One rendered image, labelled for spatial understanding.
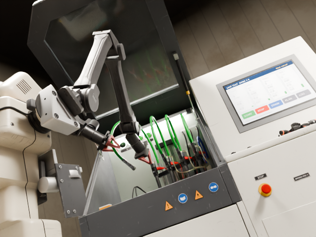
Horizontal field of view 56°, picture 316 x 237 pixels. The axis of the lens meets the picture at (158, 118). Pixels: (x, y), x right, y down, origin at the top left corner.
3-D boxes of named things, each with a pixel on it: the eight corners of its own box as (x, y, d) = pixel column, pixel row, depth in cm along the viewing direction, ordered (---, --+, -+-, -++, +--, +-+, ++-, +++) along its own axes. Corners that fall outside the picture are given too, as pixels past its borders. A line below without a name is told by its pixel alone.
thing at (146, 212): (94, 252, 125) (85, 215, 131) (98, 251, 130) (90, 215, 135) (233, 203, 119) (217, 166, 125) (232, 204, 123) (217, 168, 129)
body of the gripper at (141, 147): (149, 144, 156) (141, 134, 153) (146, 155, 147) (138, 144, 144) (138, 149, 158) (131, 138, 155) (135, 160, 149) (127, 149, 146)
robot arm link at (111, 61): (94, 48, 125) (119, 45, 122) (99, 44, 130) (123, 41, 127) (118, 133, 145) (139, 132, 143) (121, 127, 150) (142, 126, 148)
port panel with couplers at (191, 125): (193, 171, 177) (176, 125, 188) (193, 172, 180) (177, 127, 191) (213, 163, 176) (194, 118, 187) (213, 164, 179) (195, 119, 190)
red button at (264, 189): (262, 197, 114) (256, 184, 116) (261, 198, 117) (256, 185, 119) (275, 193, 113) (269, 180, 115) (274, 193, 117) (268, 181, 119)
